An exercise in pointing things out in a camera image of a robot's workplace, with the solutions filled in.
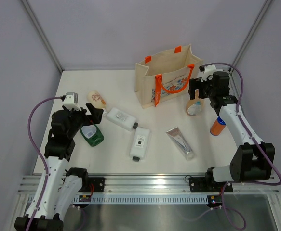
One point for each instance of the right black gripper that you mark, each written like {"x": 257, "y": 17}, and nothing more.
{"x": 197, "y": 83}

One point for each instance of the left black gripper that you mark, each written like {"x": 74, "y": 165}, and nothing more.
{"x": 96, "y": 113}

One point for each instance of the cream bottle orange print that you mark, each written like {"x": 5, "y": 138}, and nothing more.
{"x": 96, "y": 100}

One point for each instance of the green dish soap bottle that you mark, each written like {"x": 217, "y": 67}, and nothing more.
{"x": 92, "y": 134}

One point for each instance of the amber bottle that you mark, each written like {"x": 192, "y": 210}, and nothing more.
{"x": 195, "y": 106}

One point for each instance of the white bottle text label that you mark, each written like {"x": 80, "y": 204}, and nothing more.
{"x": 122, "y": 119}

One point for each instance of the canvas bag orange handles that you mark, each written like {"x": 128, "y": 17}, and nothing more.
{"x": 165, "y": 75}

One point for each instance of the orange spray bottle blue cap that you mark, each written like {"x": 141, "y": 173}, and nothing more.
{"x": 217, "y": 127}

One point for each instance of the silver tube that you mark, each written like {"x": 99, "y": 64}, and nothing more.
{"x": 181, "y": 143}

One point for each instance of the white bottle black cap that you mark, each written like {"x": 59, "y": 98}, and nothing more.
{"x": 140, "y": 144}

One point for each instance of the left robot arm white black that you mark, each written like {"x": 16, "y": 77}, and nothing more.
{"x": 58, "y": 185}

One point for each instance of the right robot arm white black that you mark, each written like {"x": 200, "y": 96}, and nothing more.
{"x": 253, "y": 157}

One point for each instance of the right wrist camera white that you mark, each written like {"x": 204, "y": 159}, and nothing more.
{"x": 207, "y": 72}

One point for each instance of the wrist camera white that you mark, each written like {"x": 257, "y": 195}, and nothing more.
{"x": 207, "y": 72}
{"x": 70, "y": 101}

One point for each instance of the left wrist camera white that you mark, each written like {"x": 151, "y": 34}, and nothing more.
{"x": 70, "y": 101}

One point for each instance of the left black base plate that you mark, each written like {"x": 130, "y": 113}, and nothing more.
{"x": 96, "y": 184}

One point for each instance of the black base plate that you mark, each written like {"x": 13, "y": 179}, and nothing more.
{"x": 96, "y": 184}
{"x": 200, "y": 184}

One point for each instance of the aluminium rail frame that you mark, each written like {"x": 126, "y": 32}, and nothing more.
{"x": 169, "y": 184}

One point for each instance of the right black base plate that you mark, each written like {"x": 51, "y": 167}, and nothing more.
{"x": 200, "y": 184}

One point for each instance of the white slotted cable duct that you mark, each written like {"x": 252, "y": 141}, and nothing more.
{"x": 141, "y": 200}

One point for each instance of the right corner aluminium post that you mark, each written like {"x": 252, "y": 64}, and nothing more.
{"x": 252, "y": 31}

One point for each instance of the corner aluminium post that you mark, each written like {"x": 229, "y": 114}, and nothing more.
{"x": 252, "y": 31}
{"x": 41, "y": 34}

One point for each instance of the left corner aluminium post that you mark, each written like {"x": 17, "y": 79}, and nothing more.
{"x": 41, "y": 34}

